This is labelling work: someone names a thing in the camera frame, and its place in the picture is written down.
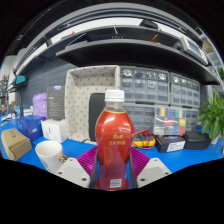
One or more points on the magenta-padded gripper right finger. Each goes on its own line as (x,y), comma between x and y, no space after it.
(153,171)

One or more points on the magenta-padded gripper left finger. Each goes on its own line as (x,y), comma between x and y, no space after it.
(73,171)

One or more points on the red drink bottle white cap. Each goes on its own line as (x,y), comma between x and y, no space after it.
(115,133)

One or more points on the yellow multimeter with red leads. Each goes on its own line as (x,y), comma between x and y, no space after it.
(145,143)

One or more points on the black box with white label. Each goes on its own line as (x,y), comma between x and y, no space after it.
(168,144)

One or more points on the white product box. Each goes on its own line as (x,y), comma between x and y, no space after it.
(55,130)

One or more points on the clear organizer with colourful parts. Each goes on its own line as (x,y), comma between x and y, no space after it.
(169,120)

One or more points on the flat black case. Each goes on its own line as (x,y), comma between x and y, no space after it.
(197,140)

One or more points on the grey small-parts drawer cabinet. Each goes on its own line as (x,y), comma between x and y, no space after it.
(145,85)
(143,116)
(192,119)
(185,90)

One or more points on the black rounded speaker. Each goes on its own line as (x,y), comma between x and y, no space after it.
(95,116)

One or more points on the blue product box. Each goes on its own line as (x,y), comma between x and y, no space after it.
(30,126)

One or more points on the brown cardboard box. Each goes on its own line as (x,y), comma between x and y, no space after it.
(15,144)

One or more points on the dark grey upright box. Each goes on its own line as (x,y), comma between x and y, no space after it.
(56,103)

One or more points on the purple plastic bag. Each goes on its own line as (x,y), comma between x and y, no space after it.
(40,105)

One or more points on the green potted plant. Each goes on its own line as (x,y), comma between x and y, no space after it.
(213,120)

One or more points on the teal lamp head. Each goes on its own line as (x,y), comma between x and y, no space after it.
(20,80)

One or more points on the dark workbench shelf unit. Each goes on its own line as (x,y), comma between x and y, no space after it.
(133,53)

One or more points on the white metal rack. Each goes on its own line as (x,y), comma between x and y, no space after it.
(213,53)

